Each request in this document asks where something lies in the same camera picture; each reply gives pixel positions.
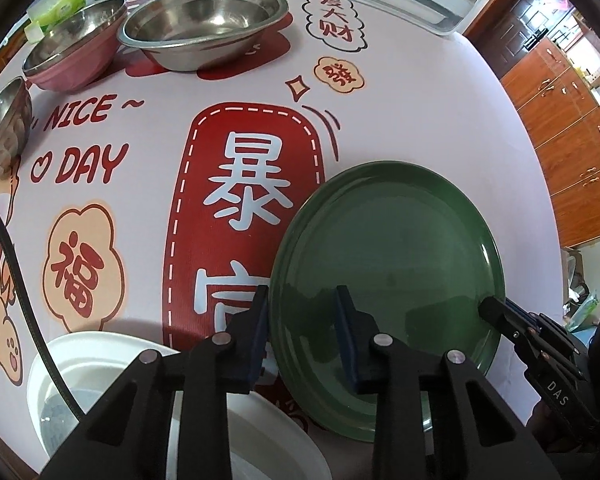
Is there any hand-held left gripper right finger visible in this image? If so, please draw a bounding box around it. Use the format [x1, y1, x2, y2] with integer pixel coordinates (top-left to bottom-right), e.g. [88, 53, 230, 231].
[333, 284, 535, 480]

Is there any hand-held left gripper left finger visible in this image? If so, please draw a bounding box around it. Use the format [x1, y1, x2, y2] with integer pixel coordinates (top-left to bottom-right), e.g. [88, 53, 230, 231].
[39, 284, 272, 480]

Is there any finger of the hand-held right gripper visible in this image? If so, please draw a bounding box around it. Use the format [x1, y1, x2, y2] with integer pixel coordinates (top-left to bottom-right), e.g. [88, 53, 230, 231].
[504, 299, 583, 361]
[478, 296, 583, 382]

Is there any green plate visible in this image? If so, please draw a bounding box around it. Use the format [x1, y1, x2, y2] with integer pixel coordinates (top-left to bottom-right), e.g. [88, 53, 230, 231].
[268, 160, 505, 444]

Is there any large white plate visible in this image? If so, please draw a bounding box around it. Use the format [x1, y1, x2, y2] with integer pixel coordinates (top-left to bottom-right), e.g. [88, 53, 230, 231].
[26, 332, 327, 480]

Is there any large steel bowl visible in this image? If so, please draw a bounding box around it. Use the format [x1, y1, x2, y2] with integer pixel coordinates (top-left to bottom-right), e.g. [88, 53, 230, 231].
[117, 0, 289, 72]

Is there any small steel bowl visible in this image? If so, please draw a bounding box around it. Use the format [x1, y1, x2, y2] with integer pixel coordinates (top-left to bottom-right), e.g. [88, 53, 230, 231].
[0, 76, 34, 184]

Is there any pink steel bowl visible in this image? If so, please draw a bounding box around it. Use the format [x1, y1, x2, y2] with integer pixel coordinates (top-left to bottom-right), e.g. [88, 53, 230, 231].
[22, 0, 129, 92]

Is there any wooden wardrobe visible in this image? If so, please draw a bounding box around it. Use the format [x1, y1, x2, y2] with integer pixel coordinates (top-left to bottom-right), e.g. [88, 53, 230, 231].
[500, 35, 600, 249]

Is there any dark entrance door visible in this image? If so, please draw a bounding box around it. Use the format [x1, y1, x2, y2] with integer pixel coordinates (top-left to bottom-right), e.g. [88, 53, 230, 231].
[463, 0, 579, 54]

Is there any green tissue pack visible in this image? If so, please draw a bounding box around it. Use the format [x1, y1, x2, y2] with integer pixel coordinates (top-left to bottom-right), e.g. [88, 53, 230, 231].
[25, 0, 87, 42]

